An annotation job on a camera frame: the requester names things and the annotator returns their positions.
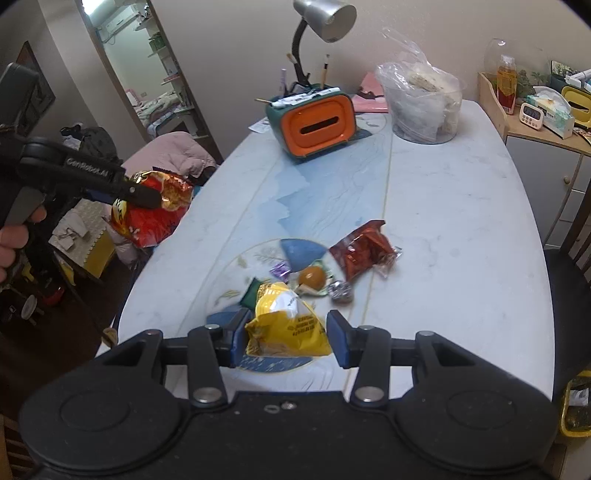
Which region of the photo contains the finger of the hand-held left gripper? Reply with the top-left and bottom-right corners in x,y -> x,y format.
108,178 -> 163,209

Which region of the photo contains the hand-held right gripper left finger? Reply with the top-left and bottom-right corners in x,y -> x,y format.
95,308 -> 254,409

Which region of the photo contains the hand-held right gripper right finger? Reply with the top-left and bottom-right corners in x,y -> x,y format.
326,309 -> 485,409

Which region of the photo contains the red yellow snack bag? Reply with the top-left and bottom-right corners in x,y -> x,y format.
110,169 -> 195,248

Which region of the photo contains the reddish brown snack bag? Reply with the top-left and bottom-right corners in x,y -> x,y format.
329,220 -> 402,281

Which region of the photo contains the person's left hand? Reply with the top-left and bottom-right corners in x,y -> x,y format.
0,205 -> 48,282

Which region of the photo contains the green snack packet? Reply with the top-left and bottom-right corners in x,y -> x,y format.
239,277 -> 262,309

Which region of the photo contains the foil wrapped candy ball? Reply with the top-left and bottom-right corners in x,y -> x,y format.
328,280 -> 355,304

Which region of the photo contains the pink jacket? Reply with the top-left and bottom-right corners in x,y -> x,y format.
113,131 -> 219,266

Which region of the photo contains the orange round pastry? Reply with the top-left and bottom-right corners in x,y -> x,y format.
298,265 -> 329,292

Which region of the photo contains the dark clothes pile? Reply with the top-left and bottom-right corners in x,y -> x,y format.
46,122 -> 123,160

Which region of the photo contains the white yellow foam mat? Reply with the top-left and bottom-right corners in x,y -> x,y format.
48,200 -> 116,278

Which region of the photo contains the white air conditioner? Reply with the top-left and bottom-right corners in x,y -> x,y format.
97,2 -> 148,33

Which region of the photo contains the orange green tissue box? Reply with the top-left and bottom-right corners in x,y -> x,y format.
264,89 -> 357,163

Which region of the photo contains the wooden chair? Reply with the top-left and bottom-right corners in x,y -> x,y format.
544,182 -> 591,374

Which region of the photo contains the yellow trash bin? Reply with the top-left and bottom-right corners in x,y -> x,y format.
558,376 -> 591,438

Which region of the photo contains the clear plastic bag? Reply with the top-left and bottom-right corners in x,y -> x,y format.
374,27 -> 465,145

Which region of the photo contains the white wooden cabinet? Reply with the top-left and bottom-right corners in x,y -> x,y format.
477,69 -> 591,252

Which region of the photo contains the grey desk lamp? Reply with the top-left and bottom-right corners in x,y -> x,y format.
292,0 -> 358,88

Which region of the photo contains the white timer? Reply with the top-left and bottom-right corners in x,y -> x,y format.
519,102 -> 546,126

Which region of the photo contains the orange liquid bottle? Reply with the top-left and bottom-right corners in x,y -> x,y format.
496,55 -> 519,116

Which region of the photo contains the white green tissue pack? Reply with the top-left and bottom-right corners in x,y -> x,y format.
526,86 -> 576,140

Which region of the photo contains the yellow green tissue box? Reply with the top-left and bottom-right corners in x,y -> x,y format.
560,84 -> 591,129

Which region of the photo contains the dark wall picture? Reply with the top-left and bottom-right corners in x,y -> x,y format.
16,41 -> 56,125

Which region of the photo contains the wooden door frame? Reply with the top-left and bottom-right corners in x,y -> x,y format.
76,0 -> 225,162

